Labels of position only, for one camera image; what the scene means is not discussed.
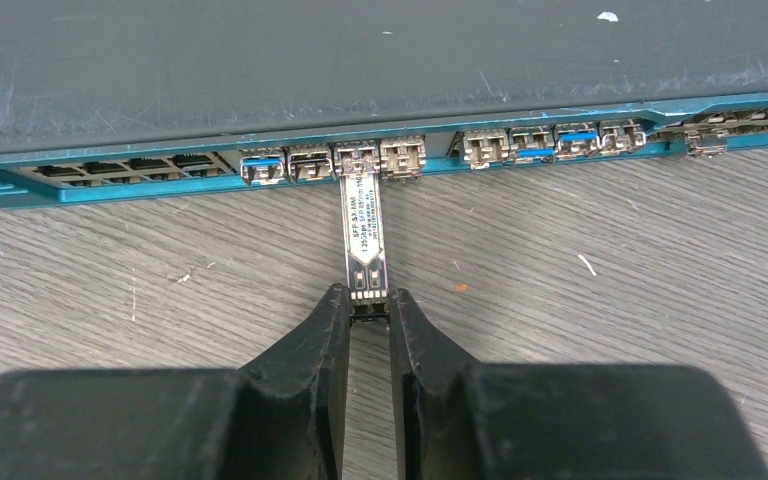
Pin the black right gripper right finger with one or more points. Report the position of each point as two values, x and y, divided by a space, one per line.
461 418

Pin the dark grey network switch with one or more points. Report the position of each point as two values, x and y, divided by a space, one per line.
123 100

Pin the silver SFP module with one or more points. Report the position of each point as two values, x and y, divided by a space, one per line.
365 253

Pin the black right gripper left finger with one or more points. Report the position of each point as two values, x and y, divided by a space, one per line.
279 416

